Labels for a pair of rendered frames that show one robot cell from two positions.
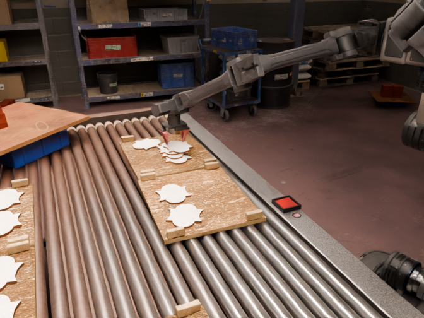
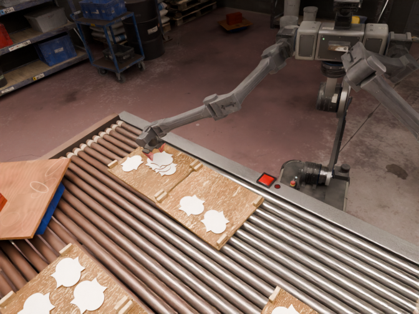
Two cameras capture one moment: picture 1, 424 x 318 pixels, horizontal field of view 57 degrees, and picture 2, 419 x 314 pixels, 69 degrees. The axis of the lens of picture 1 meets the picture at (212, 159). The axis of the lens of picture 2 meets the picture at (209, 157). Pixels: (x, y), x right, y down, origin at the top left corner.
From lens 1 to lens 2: 67 cm
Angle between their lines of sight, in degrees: 25
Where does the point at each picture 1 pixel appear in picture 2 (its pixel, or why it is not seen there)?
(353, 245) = (265, 157)
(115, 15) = not seen: outside the picture
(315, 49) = (264, 72)
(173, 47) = (45, 25)
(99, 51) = not seen: outside the picture
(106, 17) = not seen: outside the picture
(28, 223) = (110, 283)
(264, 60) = (238, 96)
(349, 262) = (327, 210)
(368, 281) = (345, 220)
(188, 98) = (169, 127)
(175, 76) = (57, 51)
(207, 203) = (220, 203)
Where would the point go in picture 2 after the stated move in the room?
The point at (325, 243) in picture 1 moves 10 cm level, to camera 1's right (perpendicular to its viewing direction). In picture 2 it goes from (307, 202) to (323, 194)
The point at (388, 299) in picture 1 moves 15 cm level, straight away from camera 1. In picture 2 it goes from (360, 227) to (351, 200)
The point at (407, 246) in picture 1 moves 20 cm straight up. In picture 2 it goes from (295, 144) to (297, 129)
